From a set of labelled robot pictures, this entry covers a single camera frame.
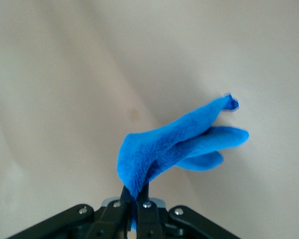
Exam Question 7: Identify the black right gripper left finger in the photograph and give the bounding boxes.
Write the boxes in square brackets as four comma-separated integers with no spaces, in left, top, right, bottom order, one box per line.
[86,185,134,239]

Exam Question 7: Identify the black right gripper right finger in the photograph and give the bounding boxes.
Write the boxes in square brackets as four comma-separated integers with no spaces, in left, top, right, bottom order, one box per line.
[136,183,163,239]

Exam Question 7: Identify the blue microfibre towel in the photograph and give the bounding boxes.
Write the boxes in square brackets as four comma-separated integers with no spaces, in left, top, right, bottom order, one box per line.
[117,92,250,231]

